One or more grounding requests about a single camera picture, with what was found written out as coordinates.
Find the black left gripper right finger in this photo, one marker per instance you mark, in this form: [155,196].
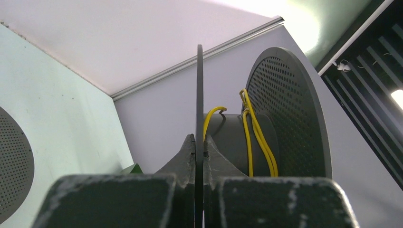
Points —
[234,200]

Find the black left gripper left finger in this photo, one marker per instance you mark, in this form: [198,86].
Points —
[161,200]

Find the dark grey spool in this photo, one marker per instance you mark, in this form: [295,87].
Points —
[280,130]
[16,166]

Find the green tray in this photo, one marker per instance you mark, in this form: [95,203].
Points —
[135,168]

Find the right aluminium frame post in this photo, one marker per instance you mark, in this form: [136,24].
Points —
[238,40]

